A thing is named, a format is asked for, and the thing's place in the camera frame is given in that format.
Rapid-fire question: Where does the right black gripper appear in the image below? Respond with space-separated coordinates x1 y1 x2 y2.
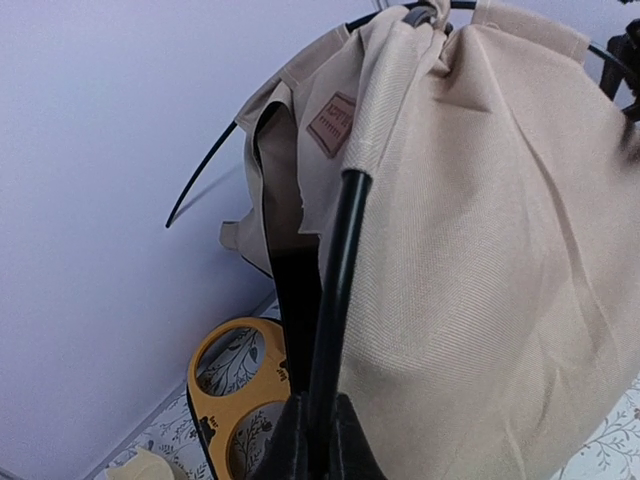
599 19 639 123

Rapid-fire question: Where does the black tent pole two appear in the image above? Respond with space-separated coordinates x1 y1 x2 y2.
164 4 391 230

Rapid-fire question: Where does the beige pet tent fabric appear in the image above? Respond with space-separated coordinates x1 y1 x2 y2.
219 0 640 480

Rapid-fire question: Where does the black tent pole one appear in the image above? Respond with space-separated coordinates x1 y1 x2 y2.
304 0 640 451

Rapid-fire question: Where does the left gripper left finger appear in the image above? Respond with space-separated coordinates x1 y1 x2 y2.
257 393 309 480

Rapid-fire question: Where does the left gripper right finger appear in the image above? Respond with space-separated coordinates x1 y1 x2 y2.
329 393 386 480

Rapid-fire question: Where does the floral table cloth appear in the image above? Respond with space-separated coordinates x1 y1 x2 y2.
103 289 639 479

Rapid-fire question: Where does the yellow double bowl holder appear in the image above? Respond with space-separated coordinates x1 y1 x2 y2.
186 317 290 479

